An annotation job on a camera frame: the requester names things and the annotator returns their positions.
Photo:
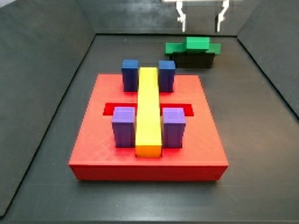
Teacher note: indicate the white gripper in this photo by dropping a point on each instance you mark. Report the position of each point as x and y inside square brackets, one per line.
[221, 17]

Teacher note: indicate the green stepped block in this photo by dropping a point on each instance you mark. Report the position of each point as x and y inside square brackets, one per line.
[193, 45]

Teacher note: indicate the red base board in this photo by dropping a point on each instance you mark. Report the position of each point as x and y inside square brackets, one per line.
[98, 160]

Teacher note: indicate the right dark blue block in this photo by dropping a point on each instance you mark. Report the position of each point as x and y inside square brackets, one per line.
[166, 75]

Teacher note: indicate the dark blue block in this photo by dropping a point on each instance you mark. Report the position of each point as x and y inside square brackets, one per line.
[166, 75]
[130, 69]

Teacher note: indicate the left dark blue block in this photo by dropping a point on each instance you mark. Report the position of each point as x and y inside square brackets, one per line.
[130, 69]

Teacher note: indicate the right purple block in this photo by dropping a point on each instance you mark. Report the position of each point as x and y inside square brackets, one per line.
[174, 124]

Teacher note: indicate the purple block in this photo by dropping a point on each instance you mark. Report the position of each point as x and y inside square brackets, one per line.
[174, 124]
[123, 126]

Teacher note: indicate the left purple block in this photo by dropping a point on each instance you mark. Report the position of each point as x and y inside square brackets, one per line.
[123, 126]

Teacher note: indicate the yellow long bar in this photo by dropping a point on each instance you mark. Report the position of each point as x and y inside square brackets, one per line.
[149, 126]

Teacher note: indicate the black fixture bracket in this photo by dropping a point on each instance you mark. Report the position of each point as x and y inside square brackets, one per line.
[193, 60]

